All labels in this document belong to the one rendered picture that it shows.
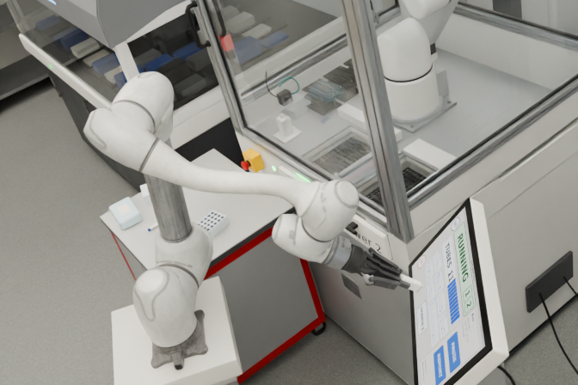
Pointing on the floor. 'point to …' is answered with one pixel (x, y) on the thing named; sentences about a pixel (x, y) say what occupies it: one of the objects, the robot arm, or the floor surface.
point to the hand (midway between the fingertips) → (408, 283)
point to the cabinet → (519, 328)
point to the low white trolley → (240, 267)
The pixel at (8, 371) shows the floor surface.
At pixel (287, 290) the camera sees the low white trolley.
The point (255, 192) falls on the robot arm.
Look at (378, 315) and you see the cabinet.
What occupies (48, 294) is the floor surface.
